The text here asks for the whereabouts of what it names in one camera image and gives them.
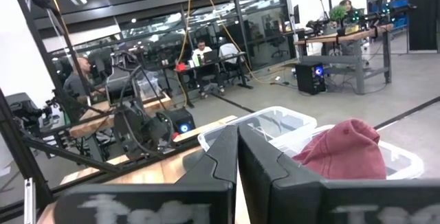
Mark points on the black aluminium rig frame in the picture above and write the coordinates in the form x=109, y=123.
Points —
x=20, y=148

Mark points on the silver aluminium extrusion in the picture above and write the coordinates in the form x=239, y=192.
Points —
x=30, y=200

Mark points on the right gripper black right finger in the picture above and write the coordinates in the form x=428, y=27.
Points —
x=275, y=189

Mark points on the person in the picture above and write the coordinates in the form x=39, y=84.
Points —
x=345, y=4
x=228, y=50
x=201, y=52
x=74, y=83

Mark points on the black laptop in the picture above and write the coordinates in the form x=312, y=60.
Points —
x=210, y=56

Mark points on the faded red cap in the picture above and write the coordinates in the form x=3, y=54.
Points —
x=343, y=148

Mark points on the small green potted plant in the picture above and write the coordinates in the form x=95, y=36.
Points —
x=337, y=12

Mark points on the black background robot arm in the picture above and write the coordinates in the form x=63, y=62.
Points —
x=374, y=16

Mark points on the wooden workbench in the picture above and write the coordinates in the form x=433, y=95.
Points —
x=99, y=112

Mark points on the black monitor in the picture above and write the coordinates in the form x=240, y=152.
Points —
x=296, y=14

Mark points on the black computer tower blue light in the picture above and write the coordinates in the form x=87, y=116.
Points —
x=178, y=117
x=309, y=78

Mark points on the clear plastic storage bin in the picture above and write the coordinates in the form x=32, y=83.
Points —
x=402, y=162
x=275, y=121

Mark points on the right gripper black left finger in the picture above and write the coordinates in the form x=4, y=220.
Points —
x=213, y=182

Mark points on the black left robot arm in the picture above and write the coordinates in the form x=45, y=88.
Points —
x=137, y=131

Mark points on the black office desk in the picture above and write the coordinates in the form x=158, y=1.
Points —
x=242, y=73

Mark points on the small red box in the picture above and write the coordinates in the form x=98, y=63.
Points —
x=181, y=67

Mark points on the wooden desk with grey legs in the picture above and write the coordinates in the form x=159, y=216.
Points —
x=347, y=37

